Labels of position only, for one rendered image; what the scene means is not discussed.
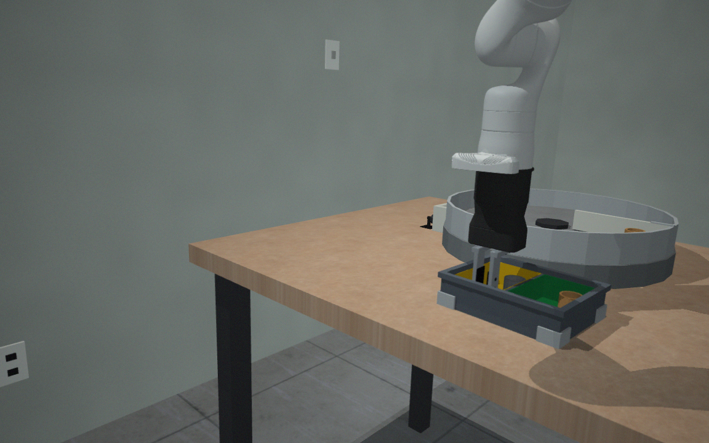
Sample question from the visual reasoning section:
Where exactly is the grey round turntable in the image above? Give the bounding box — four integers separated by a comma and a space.
420, 188, 679, 289

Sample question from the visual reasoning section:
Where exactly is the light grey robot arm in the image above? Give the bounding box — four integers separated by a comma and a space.
475, 0, 572, 132

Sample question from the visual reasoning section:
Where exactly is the grey metal sleeve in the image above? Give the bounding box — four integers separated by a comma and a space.
503, 275, 526, 290

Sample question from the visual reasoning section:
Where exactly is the dark grey divided bin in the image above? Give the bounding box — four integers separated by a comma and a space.
437, 254, 611, 349

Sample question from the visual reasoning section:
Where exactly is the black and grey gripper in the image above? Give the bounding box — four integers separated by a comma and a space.
452, 130, 534, 288

